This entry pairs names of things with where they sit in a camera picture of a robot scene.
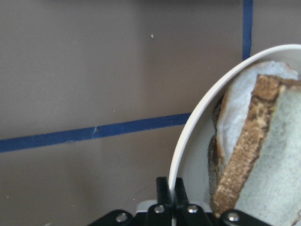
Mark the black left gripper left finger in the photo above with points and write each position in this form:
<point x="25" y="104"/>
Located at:
<point x="160" y="214"/>

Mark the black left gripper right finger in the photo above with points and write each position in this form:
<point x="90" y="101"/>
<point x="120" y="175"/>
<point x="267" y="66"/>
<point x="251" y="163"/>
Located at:
<point x="187" y="214"/>

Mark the white round plate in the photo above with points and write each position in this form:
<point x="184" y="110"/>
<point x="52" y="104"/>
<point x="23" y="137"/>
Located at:
<point x="190" y="159"/>

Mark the brown crust bread slice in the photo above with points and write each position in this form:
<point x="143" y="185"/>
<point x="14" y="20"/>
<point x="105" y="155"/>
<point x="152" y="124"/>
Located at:
<point x="263" y="176"/>

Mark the bread slice on plate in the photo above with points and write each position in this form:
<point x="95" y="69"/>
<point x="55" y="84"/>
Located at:
<point x="215" y="165"/>

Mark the fried egg toy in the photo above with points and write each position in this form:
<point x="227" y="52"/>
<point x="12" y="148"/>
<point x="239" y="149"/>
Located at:
<point x="235" y="103"/>

